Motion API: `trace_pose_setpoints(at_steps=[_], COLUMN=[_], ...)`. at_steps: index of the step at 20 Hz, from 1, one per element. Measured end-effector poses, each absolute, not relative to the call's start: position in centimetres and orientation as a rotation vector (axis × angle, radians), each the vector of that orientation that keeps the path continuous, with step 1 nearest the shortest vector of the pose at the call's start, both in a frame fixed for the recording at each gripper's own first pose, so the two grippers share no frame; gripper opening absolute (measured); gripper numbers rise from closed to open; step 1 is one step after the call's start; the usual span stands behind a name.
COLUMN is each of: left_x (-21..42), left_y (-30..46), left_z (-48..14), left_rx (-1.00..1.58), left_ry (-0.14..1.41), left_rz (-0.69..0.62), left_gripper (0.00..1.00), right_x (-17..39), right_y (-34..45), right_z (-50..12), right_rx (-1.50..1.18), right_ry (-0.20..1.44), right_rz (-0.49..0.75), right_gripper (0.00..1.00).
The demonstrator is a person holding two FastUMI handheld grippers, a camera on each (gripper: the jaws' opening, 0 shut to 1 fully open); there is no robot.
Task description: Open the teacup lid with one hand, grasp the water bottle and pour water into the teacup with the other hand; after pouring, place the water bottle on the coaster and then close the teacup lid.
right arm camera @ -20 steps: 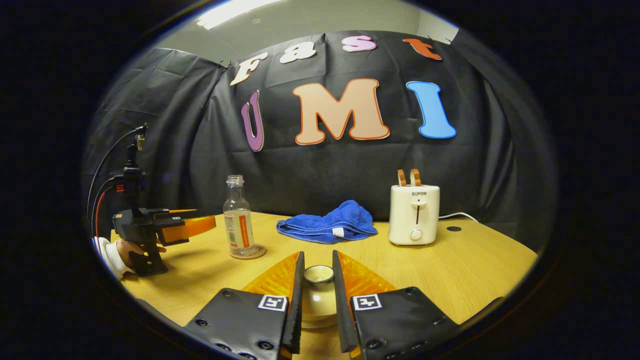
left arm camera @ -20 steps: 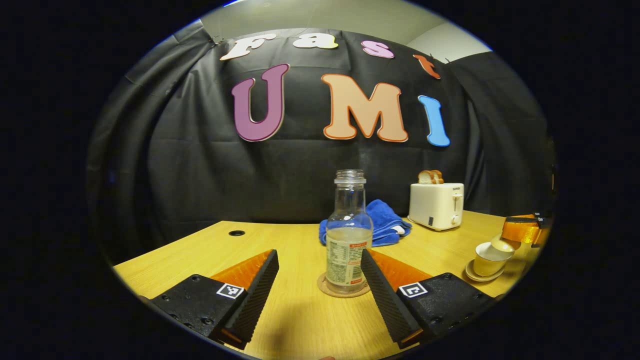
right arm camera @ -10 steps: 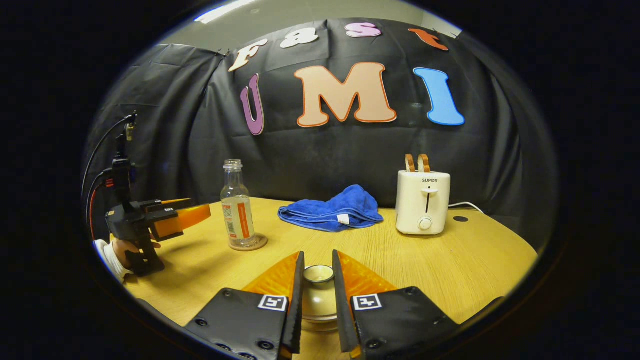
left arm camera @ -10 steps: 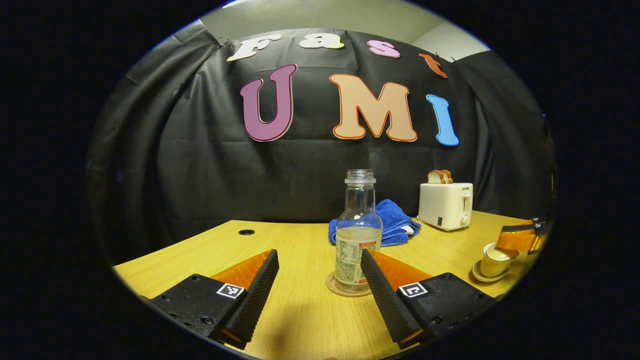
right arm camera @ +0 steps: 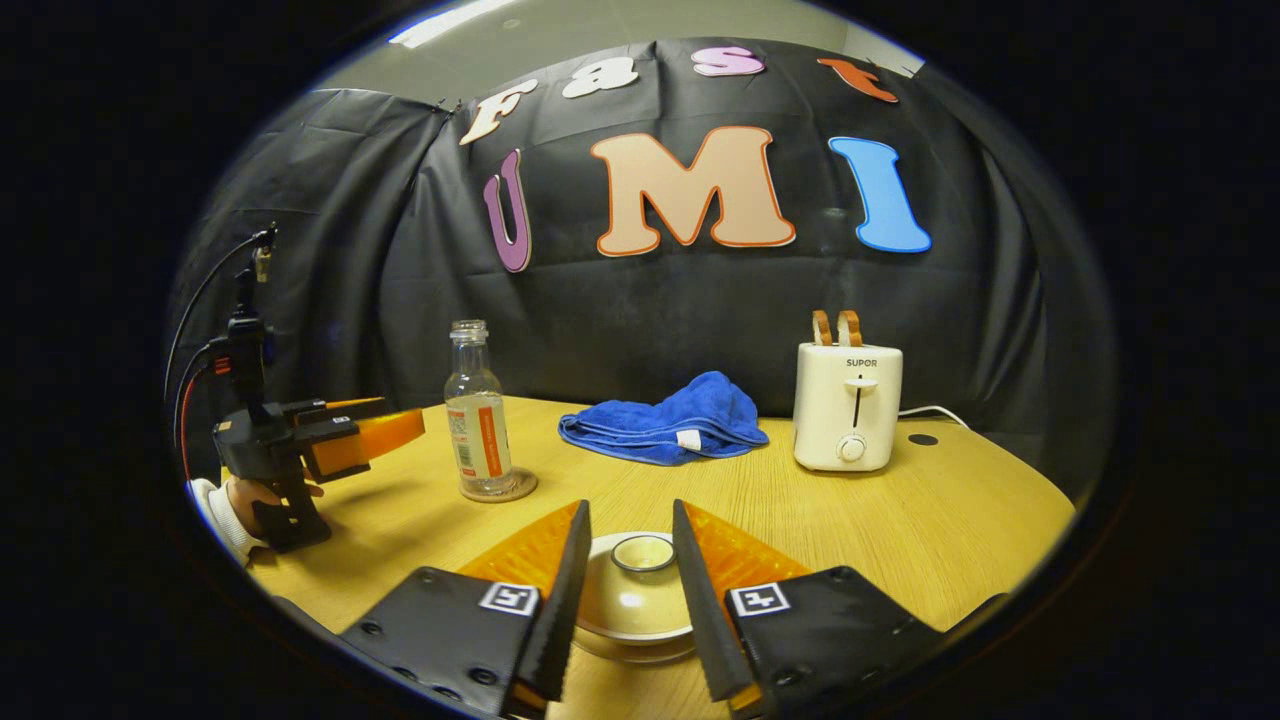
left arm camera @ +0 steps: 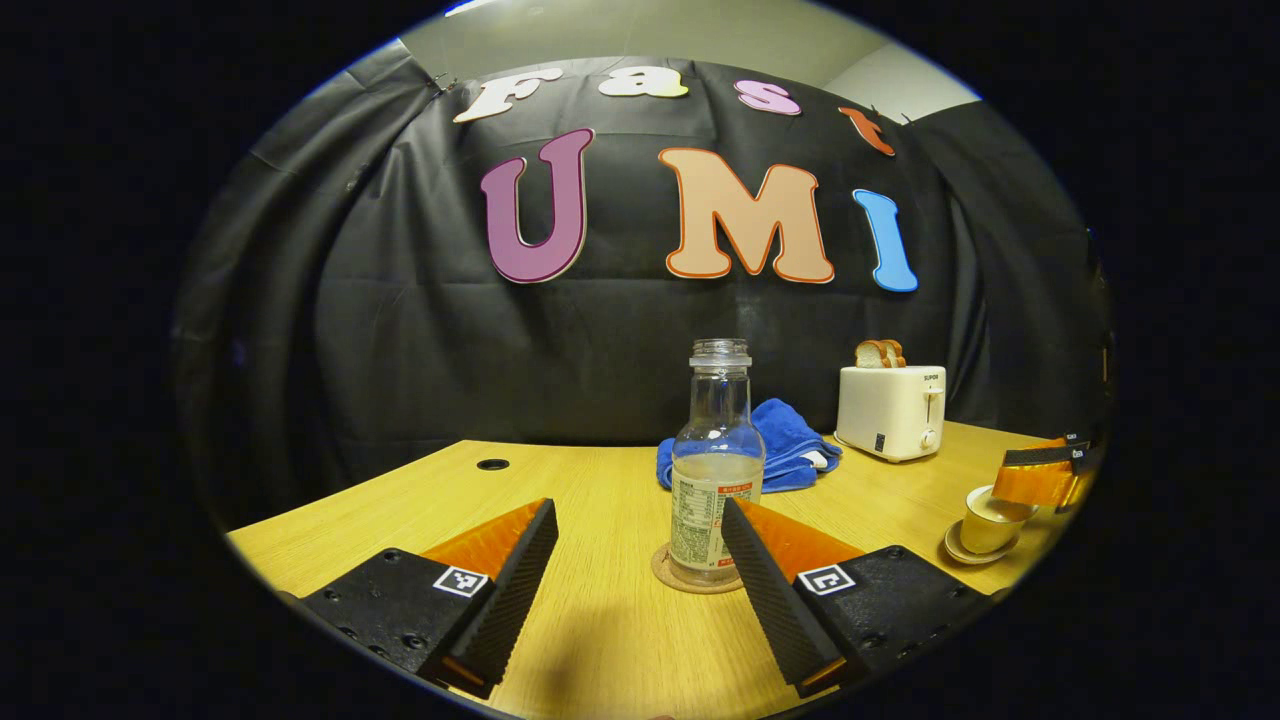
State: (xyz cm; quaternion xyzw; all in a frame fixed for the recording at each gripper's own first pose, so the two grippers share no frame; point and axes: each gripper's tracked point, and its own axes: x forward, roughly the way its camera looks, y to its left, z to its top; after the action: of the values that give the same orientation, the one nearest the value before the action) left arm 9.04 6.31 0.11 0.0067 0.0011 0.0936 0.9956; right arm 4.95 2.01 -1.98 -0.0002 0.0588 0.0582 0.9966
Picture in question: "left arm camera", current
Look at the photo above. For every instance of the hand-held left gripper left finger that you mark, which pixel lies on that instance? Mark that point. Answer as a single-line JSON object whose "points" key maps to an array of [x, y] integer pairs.
{"points": [[510, 590]]}

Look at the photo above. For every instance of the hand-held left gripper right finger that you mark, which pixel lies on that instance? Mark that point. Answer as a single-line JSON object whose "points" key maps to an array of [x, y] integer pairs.
{"points": [[770, 590]]}

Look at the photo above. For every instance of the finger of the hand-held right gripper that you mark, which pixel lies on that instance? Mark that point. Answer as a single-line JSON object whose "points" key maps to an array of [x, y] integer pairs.
{"points": [[1030, 480], [1083, 460]]}

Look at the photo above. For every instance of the cream ceramic teacup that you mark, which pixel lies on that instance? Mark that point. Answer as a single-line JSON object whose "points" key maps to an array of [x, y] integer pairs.
{"points": [[990, 530]]}

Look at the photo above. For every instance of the round cork coaster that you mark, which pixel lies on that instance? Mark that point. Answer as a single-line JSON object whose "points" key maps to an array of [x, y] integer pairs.
{"points": [[668, 578]]}

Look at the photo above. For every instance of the clear plastic water bottle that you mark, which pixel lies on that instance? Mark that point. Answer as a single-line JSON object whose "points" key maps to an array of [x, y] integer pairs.
{"points": [[717, 480]]}

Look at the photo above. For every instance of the cream ceramic saucer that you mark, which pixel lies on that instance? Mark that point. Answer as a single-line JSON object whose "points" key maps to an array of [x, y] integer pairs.
{"points": [[960, 552]]}

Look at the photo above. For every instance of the white toaster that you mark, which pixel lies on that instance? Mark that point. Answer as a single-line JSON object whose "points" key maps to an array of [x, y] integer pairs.
{"points": [[890, 415]]}

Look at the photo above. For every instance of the blue towel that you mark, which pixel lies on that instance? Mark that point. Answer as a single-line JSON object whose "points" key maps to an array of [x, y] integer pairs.
{"points": [[790, 430]]}

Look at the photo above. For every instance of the toasted bread slice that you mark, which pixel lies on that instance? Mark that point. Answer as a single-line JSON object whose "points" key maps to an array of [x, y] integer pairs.
{"points": [[895, 352], [868, 355]]}

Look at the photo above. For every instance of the black backdrop cloth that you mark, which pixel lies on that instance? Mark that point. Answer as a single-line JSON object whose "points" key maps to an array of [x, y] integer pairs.
{"points": [[400, 350]]}

